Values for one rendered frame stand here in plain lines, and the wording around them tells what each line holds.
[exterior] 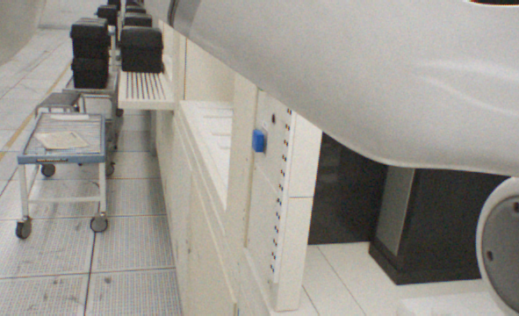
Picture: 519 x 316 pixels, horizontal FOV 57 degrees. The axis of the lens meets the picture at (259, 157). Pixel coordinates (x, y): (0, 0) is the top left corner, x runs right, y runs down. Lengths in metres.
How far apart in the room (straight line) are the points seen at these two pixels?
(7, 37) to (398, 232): 0.68
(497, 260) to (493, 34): 0.12
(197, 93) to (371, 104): 1.98
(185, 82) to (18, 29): 1.82
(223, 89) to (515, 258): 1.97
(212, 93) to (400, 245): 1.48
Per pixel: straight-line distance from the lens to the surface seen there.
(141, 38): 3.07
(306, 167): 0.66
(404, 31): 0.21
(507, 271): 0.28
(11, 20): 0.35
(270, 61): 0.21
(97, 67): 4.20
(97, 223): 2.78
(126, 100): 2.35
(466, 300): 0.84
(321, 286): 0.84
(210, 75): 2.16
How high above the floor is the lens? 1.33
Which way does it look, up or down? 19 degrees down
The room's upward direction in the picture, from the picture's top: 5 degrees clockwise
